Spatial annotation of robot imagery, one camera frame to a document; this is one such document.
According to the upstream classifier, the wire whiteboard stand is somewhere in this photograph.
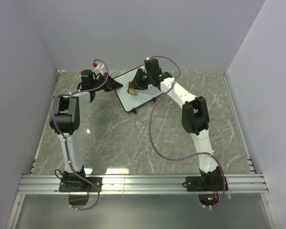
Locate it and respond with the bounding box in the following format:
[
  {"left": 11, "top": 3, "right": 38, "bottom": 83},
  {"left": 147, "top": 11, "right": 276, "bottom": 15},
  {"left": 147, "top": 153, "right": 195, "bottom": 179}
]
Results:
[{"left": 132, "top": 96, "right": 158, "bottom": 115}]

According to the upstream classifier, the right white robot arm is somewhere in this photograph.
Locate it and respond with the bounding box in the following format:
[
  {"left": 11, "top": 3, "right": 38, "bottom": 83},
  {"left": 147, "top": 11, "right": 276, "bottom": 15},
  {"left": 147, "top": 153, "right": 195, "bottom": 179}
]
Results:
[{"left": 127, "top": 56, "right": 223, "bottom": 191}]

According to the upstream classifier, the yellow bone-shaped eraser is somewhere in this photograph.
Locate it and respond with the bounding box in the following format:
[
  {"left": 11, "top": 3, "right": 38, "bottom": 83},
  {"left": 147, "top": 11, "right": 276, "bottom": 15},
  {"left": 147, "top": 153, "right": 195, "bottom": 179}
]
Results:
[{"left": 127, "top": 88, "right": 136, "bottom": 95}]

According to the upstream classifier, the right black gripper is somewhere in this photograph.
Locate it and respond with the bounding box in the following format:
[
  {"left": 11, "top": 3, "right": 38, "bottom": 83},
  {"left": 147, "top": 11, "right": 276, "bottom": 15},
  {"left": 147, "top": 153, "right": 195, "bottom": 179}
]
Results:
[{"left": 129, "top": 69, "right": 153, "bottom": 91}]

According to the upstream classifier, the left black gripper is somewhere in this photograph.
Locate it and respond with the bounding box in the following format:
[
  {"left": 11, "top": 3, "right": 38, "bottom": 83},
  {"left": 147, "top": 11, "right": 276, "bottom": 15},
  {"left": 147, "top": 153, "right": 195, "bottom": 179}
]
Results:
[{"left": 92, "top": 73, "right": 123, "bottom": 93}]

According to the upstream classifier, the aluminium mounting rail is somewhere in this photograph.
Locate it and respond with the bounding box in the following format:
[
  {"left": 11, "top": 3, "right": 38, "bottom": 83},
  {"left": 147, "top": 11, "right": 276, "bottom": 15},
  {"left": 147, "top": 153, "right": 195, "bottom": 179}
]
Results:
[{"left": 16, "top": 174, "right": 268, "bottom": 195}]

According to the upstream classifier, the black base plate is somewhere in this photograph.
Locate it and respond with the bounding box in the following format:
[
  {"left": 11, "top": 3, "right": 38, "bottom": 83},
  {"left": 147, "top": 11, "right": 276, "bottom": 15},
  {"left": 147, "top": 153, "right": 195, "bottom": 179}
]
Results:
[
  {"left": 182, "top": 176, "right": 224, "bottom": 192},
  {"left": 58, "top": 177, "right": 102, "bottom": 192}
]

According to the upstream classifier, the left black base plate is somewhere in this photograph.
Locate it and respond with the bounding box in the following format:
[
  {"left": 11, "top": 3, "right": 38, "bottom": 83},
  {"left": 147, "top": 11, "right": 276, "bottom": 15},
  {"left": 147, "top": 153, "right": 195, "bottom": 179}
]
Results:
[{"left": 58, "top": 177, "right": 102, "bottom": 192}]

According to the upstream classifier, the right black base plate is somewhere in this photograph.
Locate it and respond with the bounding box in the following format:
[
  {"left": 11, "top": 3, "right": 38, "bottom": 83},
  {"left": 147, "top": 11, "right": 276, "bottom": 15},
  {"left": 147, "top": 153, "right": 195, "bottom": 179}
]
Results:
[{"left": 182, "top": 176, "right": 224, "bottom": 192}]

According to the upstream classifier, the small white whiteboard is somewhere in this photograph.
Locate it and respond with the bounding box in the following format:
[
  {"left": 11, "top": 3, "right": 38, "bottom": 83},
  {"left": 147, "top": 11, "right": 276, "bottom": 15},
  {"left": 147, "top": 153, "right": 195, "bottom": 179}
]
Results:
[{"left": 114, "top": 65, "right": 163, "bottom": 114}]

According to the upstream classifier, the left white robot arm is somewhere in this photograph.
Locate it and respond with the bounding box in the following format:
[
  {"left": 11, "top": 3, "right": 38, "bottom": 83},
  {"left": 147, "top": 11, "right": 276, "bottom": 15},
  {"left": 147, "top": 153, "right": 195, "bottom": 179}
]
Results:
[{"left": 50, "top": 70, "right": 123, "bottom": 192}]

